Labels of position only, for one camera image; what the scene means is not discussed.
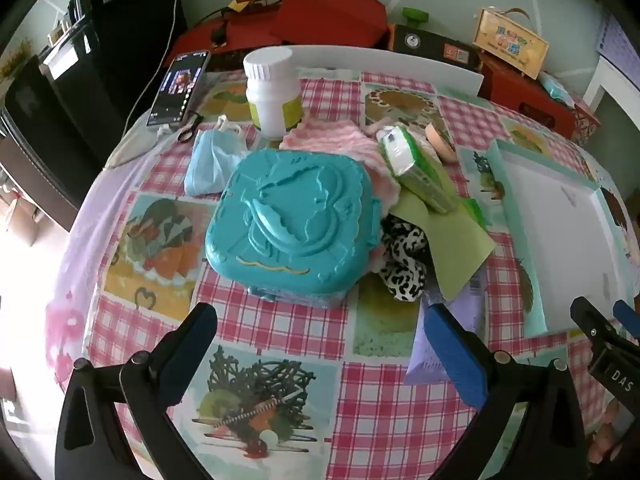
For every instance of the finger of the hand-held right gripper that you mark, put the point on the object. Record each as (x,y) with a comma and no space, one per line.
(629,317)
(592,325)

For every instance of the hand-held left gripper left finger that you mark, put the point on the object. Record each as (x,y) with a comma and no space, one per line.
(187,360)

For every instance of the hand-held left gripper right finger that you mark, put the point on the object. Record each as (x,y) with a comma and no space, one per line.
(457,355)

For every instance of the white tray with teal rim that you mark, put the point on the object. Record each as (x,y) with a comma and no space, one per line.
(560,240)

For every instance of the light green cloth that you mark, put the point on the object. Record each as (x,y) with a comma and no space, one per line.
(450,255)

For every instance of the green tissue pack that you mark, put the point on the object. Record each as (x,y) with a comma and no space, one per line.
(415,170)

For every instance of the blue face mask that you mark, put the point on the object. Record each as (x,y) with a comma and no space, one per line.
(210,165)

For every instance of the pink knitted cloth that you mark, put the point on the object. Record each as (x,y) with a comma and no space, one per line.
(330,140)

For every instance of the person's right hand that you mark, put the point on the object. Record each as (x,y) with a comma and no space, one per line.
(607,435)

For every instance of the purple packet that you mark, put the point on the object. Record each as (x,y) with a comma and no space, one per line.
(417,360)

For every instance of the checkered printed tablecloth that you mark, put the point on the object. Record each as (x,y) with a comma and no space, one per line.
(280,350)

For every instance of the leopard print scrunchie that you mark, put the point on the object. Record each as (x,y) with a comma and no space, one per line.
(405,270)

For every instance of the teal plastic case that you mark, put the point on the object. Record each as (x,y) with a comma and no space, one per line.
(295,220)

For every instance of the red patterned box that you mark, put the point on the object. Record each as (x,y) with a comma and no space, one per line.
(585,120)

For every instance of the round peach powder puff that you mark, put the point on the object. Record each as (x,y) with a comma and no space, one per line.
(440,142)

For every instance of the blue wipes packet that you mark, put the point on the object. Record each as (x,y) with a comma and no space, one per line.
(555,87)

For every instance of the black smartphone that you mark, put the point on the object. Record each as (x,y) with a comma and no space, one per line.
(177,90)

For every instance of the white medicine bottle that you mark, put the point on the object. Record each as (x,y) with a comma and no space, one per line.
(270,95)

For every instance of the black cabinet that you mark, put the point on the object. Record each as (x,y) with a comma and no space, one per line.
(90,85)

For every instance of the black box with clock print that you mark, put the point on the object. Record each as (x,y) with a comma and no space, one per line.
(425,42)

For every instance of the green plastic toy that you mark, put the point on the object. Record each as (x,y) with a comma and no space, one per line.
(415,14)

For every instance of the red flat box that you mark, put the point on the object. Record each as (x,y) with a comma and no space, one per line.
(320,15)

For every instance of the white shelf frame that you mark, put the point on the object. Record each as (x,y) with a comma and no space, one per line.
(607,80)

